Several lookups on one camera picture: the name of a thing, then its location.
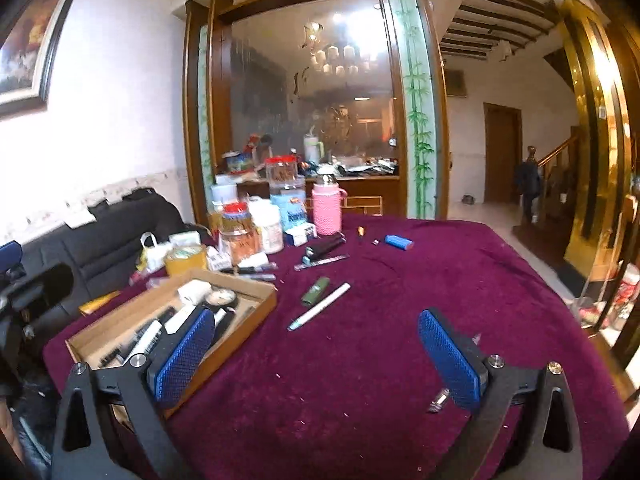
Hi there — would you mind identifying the person in dark clothes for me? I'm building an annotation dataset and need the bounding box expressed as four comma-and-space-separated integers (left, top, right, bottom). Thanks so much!
516, 145, 541, 224

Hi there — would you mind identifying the maroon velvet tablecloth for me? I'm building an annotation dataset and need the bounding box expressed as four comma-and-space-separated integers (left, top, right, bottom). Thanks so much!
41, 212, 630, 480

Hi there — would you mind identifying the black marker on table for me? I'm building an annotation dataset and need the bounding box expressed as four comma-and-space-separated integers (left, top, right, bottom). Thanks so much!
220, 262, 278, 275

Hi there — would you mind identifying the white pen with blue tip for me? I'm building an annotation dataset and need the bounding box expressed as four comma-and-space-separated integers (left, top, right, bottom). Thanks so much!
288, 283, 352, 332

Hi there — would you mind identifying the blue white box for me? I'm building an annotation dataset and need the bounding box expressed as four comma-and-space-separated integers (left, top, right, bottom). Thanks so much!
269, 184, 307, 231

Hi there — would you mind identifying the grey mechanical pencil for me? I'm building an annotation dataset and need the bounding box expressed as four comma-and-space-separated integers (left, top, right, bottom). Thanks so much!
427, 333, 482, 414

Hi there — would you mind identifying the pink woven thermos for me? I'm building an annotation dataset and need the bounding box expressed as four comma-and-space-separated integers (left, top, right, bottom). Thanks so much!
311, 174, 347, 236

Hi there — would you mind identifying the clear red lid canister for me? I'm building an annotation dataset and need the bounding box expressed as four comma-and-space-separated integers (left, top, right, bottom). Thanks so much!
266, 155, 298, 190

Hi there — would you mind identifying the framed wall picture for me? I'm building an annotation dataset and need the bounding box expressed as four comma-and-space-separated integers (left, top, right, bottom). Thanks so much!
1, 0, 74, 118

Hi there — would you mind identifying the white plastic jar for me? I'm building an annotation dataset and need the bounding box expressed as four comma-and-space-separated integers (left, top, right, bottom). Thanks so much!
247, 198, 284, 255

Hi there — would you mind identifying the small round clock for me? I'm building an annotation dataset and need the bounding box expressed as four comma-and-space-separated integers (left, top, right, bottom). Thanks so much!
203, 288, 238, 310

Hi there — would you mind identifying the shallow cardboard tray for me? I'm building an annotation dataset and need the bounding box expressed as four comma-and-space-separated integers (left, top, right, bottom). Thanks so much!
65, 269, 277, 416

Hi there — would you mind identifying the brown wooden door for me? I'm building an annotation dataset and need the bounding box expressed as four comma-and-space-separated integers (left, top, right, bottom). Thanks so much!
484, 103, 522, 204

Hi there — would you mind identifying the yellow tape roll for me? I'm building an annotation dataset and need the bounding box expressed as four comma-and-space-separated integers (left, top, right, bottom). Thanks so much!
164, 245, 207, 278

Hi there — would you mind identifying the red lid glass jar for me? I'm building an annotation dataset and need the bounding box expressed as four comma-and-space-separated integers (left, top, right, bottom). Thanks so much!
219, 202, 259, 266

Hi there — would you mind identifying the white stick marker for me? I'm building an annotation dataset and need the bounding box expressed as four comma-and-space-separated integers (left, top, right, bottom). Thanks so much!
122, 318, 165, 363

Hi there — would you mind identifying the black remote control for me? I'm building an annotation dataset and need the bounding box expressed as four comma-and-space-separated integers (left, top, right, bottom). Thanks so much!
99, 307, 177, 367

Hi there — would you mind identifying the silver pen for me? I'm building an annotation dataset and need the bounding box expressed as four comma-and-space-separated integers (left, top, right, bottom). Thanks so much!
293, 255, 349, 272

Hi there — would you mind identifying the small white adapter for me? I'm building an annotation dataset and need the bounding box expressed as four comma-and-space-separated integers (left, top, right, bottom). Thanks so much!
177, 280, 213, 306

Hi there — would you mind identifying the black sofa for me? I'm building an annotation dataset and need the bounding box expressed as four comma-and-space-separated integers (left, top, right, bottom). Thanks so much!
1, 188, 204, 346

